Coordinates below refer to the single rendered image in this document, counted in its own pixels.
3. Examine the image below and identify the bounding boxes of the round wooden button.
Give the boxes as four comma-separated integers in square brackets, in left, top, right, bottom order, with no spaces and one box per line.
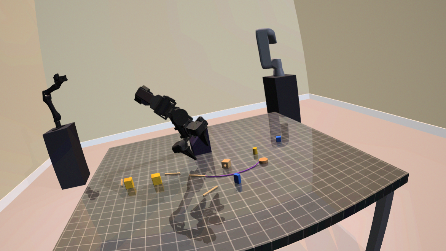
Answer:
[259,157,268,164]

